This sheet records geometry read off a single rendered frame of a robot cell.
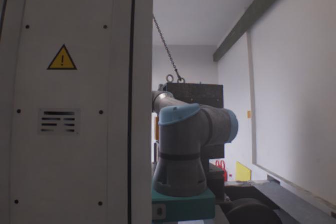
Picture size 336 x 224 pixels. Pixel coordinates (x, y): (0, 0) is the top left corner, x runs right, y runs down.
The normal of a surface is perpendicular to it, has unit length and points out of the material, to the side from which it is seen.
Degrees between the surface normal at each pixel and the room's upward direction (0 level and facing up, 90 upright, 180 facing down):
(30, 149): 90
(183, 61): 90
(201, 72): 90
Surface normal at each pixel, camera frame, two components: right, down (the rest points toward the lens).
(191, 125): 0.43, -0.08
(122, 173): 0.10, -0.10
